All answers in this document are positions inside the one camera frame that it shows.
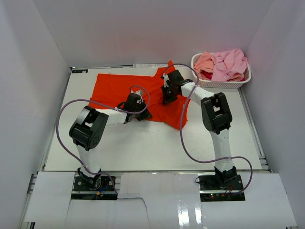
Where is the black table label sticker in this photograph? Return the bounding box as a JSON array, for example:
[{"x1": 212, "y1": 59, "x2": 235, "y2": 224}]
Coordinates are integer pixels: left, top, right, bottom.
[{"x1": 71, "y1": 69, "x2": 88, "y2": 73}]

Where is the peach t shirt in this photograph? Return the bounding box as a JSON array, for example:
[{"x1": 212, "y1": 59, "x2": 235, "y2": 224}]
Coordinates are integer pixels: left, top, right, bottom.
[{"x1": 193, "y1": 52, "x2": 214, "y2": 79}]

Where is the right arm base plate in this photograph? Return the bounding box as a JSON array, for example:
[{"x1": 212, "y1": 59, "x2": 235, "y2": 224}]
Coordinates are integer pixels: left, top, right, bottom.
[{"x1": 195, "y1": 175, "x2": 245, "y2": 202}]

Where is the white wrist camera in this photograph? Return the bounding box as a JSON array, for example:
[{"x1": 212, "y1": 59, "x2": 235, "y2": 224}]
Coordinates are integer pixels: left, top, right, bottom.
[
  {"x1": 162, "y1": 74, "x2": 169, "y2": 88},
  {"x1": 130, "y1": 90, "x2": 143, "y2": 101}
]

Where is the light pink t shirt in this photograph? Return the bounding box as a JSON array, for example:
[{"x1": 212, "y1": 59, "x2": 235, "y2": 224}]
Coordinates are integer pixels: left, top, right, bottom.
[{"x1": 212, "y1": 49, "x2": 248, "y2": 83}]

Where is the orange t shirt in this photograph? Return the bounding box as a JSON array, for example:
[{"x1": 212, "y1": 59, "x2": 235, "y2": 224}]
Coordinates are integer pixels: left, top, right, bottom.
[{"x1": 89, "y1": 61, "x2": 187, "y2": 130}]

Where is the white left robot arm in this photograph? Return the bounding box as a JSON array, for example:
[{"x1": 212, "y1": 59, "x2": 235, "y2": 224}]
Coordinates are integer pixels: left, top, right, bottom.
[{"x1": 69, "y1": 90, "x2": 152, "y2": 190}]

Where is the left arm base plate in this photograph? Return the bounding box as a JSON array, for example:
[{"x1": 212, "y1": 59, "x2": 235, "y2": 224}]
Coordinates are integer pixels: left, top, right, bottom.
[{"x1": 71, "y1": 176, "x2": 118, "y2": 200}]

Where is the magenta t shirt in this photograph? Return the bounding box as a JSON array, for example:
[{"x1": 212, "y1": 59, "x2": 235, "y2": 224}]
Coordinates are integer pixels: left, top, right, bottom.
[{"x1": 201, "y1": 71, "x2": 213, "y2": 81}]

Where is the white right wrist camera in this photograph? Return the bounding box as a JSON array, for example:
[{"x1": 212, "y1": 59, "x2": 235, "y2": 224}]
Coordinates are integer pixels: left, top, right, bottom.
[{"x1": 162, "y1": 74, "x2": 169, "y2": 88}]

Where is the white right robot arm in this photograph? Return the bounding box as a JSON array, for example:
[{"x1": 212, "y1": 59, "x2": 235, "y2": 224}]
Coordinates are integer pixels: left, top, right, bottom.
[{"x1": 161, "y1": 70, "x2": 237, "y2": 190}]

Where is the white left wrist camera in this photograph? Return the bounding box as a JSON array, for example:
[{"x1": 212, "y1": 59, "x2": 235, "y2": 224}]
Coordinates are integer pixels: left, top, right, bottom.
[{"x1": 130, "y1": 90, "x2": 143, "y2": 101}]

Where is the white perforated laundry basket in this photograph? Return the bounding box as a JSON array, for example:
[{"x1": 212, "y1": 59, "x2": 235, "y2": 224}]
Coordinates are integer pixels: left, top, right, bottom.
[{"x1": 191, "y1": 52, "x2": 252, "y2": 89}]

